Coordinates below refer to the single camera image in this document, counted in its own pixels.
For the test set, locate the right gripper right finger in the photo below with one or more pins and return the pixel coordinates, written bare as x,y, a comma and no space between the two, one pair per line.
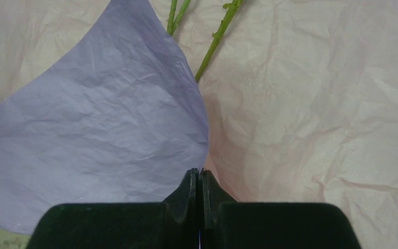
231,224

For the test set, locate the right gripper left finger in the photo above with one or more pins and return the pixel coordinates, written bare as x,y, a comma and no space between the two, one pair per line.
167,224

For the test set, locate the pink purple wrapping paper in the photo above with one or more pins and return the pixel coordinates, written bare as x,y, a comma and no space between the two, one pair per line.
300,103

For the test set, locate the white and orange rose stems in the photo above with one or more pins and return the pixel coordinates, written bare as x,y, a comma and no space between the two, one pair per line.
231,10

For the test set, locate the pink rose stem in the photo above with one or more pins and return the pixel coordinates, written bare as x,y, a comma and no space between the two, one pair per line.
174,17

